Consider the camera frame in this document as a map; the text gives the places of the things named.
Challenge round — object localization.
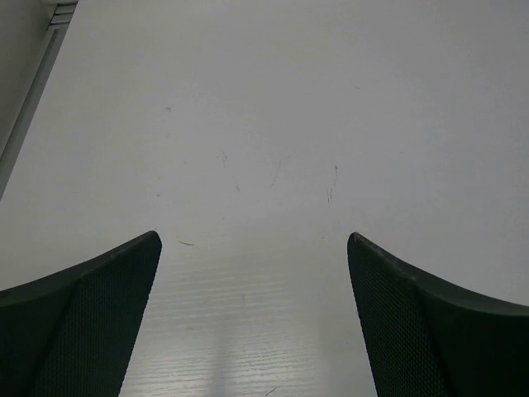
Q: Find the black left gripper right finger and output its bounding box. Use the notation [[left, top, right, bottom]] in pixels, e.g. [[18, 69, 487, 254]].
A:
[[347, 232, 528, 396]]

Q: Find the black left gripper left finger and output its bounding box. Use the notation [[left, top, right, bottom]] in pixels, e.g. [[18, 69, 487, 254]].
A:
[[1, 231, 162, 396]]

